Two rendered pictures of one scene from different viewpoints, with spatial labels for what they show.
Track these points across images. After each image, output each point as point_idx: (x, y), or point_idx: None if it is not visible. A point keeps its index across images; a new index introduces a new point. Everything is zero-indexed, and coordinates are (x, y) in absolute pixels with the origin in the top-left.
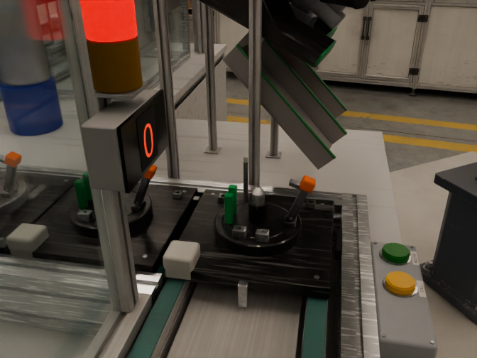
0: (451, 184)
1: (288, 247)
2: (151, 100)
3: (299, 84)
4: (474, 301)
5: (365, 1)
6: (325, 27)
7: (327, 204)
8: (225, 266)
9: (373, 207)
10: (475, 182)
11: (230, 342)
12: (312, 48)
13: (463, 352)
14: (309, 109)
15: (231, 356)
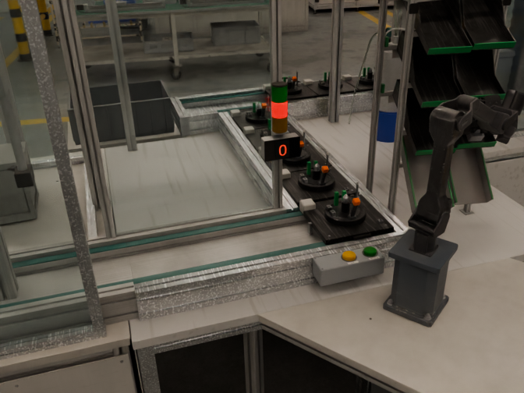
0: (404, 234)
1: (339, 224)
2: (288, 138)
3: None
4: (391, 298)
5: None
6: (491, 139)
7: (387, 226)
8: (313, 216)
9: (452, 260)
10: (412, 239)
11: (291, 238)
12: None
13: (359, 305)
14: None
15: (285, 240)
